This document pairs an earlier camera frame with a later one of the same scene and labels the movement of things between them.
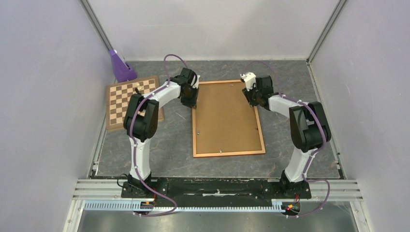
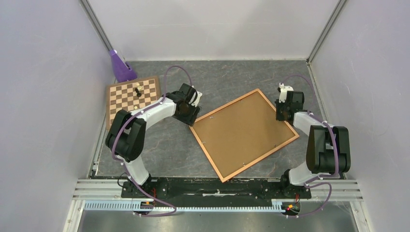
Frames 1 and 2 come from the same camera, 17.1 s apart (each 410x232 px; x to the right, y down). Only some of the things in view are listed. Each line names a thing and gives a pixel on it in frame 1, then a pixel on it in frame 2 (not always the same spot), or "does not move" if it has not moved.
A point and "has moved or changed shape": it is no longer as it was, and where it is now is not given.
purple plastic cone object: x=123 y=71 does not move
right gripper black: x=248 y=94 -> x=279 y=117
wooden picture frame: x=235 y=153 -> x=241 y=169
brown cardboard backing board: x=225 y=121 has moved or changed shape
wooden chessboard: x=118 y=94 does not move
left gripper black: x=192 y=103 -> x=190 y=119
